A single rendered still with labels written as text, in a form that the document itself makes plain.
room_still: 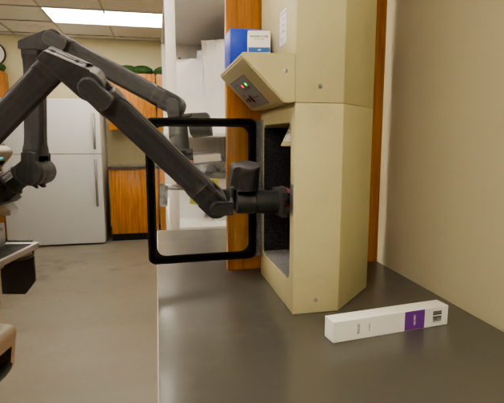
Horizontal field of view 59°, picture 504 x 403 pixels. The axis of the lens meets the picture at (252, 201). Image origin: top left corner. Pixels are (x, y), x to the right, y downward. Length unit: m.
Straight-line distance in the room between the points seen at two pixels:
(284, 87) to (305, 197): 0.24
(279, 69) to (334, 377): 0.60
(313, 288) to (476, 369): 0.36
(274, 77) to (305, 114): 0.10
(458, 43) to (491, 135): 0.26
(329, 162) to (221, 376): 0.49
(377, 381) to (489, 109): 0.65
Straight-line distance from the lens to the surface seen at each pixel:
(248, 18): 1.37
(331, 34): 1.02
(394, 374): 0.85
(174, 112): 1.32
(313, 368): 0.84
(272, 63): 0.97
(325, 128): 0.99
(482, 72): 1.17
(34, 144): 1.46
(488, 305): 1.16
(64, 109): 5.91
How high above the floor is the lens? 1.34
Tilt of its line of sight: 8 degrees down
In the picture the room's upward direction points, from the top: straight up
